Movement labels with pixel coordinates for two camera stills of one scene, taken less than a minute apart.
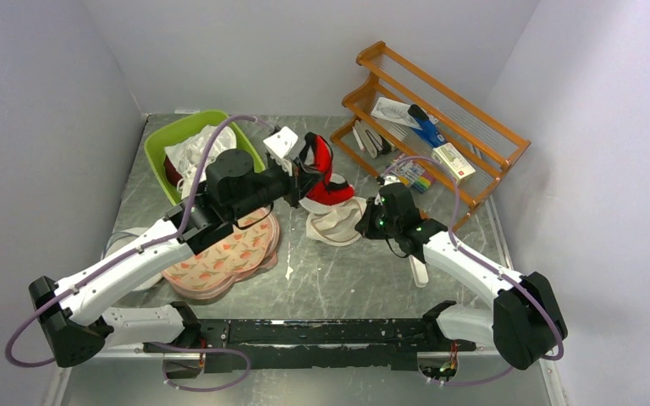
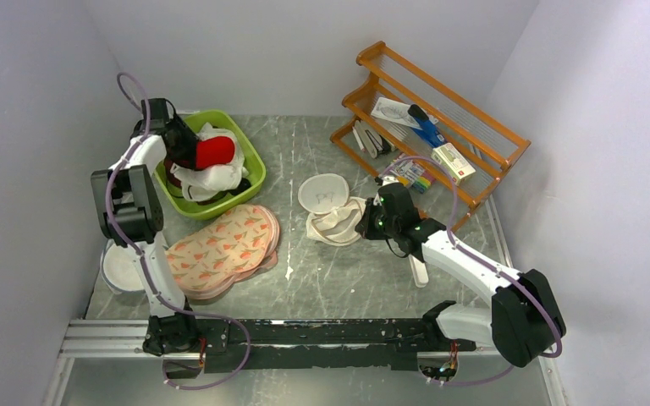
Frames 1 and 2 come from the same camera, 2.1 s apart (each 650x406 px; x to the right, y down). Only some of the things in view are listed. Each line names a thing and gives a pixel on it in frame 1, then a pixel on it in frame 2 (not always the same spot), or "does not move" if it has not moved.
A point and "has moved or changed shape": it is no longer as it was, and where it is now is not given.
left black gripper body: [293, 183] to [185, 139]
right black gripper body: [377, 225] does not move
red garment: [325, 189] has moved or changed shape
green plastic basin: [154, 147] does not move
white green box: [449, 156] does not move
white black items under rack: [371, 142] does not move
